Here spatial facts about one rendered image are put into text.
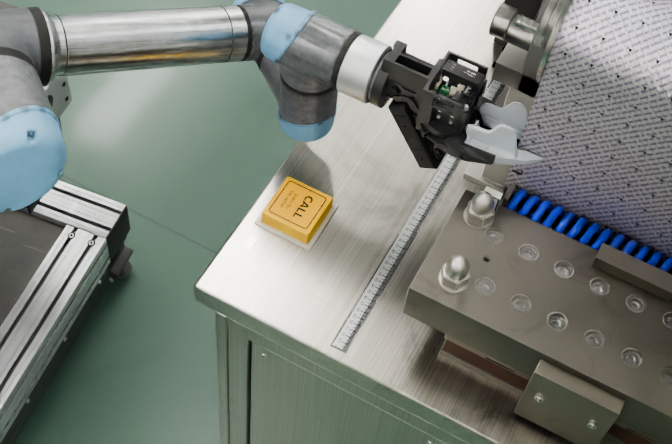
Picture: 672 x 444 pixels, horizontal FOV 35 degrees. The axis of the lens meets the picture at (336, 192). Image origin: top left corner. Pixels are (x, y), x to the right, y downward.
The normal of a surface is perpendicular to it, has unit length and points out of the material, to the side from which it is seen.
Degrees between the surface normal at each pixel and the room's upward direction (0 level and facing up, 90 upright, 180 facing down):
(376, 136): 0
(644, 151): 90
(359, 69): 44
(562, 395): 90
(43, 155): 88
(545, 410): 90
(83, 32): 29
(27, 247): 0
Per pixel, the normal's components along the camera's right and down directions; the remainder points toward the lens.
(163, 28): 0.47, -0.24
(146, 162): 0.07, -0.58
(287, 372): -0.47, 0.70
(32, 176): 0.53, 0.69
